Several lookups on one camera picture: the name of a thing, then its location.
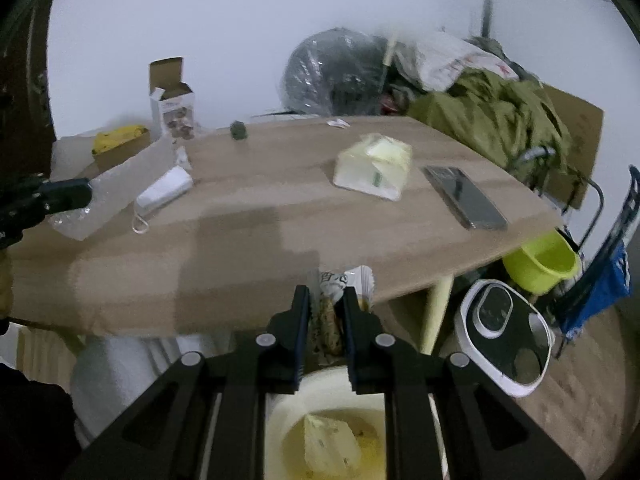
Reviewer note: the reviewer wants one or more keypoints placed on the blue shopping trolley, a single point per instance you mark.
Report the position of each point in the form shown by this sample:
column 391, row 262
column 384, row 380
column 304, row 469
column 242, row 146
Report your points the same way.
column 605, row 280

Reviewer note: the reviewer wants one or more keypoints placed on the dark green cloth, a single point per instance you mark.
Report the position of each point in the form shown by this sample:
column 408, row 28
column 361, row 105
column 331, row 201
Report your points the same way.
column 487, row 45

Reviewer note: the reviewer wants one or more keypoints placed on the fan wrapped in plastic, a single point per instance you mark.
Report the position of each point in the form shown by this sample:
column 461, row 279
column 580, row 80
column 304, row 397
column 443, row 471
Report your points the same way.
column 330, row 75

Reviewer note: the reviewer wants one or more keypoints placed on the torn white wrapper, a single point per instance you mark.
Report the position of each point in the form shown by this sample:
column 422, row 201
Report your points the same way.
column 183, row 158

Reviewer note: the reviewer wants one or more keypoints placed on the black pole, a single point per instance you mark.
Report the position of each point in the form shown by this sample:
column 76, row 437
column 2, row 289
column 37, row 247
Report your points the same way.
column 487, row 17

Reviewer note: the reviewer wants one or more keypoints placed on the cream plastic bucket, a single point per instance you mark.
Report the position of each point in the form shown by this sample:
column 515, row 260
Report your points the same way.
column 370, row 425

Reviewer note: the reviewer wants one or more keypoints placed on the gold and white snack wrapper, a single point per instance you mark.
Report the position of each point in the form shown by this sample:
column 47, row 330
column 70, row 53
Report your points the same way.
column 332, row 285

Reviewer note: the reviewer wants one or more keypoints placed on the grey smartphone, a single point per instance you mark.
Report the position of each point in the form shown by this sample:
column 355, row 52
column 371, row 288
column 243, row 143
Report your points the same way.
column 465, row 197

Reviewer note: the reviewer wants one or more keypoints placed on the small yellow plastic bag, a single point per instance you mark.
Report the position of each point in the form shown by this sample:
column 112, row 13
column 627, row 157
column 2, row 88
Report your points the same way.
column 117, row 139

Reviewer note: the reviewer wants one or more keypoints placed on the pale green printed plastic bag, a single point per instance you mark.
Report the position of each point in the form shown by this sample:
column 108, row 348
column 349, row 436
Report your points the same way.
column 330, row 445

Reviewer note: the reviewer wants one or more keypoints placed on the white printed plastic bag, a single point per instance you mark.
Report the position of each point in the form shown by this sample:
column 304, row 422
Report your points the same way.
column 445, row 60

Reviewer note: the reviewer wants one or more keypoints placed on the white electric cooker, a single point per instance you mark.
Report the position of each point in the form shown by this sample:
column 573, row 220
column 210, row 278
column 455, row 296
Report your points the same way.
column 500, row 330

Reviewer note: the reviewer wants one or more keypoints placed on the cream table leg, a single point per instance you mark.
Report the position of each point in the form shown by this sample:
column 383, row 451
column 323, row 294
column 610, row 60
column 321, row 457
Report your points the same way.
column 435, row 310

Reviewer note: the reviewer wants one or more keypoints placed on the small white wrapper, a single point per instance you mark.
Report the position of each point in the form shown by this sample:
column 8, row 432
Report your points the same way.
column 339, row 123

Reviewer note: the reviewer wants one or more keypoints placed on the open white cardboard box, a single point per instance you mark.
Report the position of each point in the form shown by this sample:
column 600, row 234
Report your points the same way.
column 172, row 110

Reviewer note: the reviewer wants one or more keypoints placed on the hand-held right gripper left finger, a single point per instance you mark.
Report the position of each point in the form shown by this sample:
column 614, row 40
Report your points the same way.
column 302, row 340

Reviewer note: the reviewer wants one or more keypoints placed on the green plastic basin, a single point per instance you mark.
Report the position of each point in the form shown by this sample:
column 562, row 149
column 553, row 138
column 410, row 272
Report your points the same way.
column 540, row 265

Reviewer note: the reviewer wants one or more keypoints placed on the metal chair frame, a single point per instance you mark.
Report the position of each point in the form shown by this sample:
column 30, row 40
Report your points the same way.
column 595, row 210

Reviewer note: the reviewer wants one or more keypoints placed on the brown cardboard sheet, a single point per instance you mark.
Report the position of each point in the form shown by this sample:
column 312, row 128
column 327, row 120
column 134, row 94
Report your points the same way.
column 580, row 130

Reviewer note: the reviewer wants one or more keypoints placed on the pale yellow tissue pack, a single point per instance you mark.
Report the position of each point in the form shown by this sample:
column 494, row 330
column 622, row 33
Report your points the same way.
column 370, row 167

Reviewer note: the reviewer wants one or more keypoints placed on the olive green cloth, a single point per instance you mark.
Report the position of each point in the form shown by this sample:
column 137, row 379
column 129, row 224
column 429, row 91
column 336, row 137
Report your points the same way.
column 490, row 115

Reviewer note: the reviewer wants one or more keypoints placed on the brown box with yellow item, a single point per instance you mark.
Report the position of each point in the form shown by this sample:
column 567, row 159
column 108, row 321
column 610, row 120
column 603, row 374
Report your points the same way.
column 120, row 152

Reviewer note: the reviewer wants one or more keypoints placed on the clear plastic bag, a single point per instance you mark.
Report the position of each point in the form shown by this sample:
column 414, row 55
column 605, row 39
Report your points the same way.
column 110, row 190

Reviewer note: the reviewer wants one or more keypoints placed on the small green figurine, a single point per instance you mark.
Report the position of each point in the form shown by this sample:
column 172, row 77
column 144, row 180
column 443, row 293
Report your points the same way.
column 238, row 131

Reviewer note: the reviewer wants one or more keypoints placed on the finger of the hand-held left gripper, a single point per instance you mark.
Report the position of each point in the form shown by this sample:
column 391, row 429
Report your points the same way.
column 67, row 195

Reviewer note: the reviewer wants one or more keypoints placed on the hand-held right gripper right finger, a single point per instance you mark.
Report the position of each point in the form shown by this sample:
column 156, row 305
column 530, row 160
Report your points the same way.
column 352, row 340

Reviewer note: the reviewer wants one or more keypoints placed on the brown wooden door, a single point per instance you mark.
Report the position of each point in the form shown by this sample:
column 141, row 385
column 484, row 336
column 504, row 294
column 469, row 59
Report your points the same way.
column 25, row 60

